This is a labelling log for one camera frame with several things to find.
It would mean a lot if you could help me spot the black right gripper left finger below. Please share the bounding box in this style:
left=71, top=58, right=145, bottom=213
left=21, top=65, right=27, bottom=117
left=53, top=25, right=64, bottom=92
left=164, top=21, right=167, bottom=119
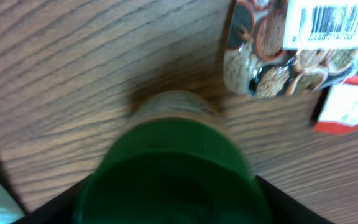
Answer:
left=13, top=179, right=88, bottom=224

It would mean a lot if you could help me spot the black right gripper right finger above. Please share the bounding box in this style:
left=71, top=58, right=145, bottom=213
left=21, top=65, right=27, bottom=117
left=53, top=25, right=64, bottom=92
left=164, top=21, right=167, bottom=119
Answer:
left=256, top=175, right=333, bottom=224

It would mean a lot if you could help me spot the beige brown snack bag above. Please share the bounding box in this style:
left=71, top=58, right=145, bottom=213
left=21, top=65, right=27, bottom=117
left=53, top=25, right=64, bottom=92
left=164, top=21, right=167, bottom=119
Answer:
left=223, top=0, right=358, bottom=98

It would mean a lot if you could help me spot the red snack stick packet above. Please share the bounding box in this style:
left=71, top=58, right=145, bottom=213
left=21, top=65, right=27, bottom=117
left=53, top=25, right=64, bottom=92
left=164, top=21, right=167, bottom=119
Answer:
left=313, top=74, right=358, bottom=135

